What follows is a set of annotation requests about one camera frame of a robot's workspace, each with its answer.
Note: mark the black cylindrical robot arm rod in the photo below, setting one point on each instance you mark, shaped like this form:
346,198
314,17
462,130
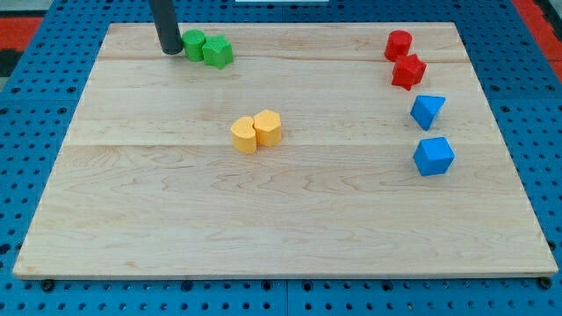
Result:
165,20

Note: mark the light wooden board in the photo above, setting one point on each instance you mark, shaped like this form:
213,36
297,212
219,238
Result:
148,184

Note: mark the yellow heart block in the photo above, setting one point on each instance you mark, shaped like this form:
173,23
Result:
268,128

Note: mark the yellow crescent block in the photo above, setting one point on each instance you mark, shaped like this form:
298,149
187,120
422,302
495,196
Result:
244,135

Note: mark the green star block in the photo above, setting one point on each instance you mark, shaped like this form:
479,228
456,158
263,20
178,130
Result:
217,51

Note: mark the green cylinder block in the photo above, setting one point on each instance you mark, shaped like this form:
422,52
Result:
193,41

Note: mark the blue cube block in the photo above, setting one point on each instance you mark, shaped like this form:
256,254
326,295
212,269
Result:
433,156

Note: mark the blue triangular prism block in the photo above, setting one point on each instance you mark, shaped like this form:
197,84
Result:
425,109

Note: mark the red star block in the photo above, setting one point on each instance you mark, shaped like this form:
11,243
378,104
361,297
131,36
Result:
408,71

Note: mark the red cylinder block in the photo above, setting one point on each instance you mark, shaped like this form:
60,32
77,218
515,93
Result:
398,44

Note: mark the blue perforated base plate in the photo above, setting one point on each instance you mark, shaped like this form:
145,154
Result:
42,92

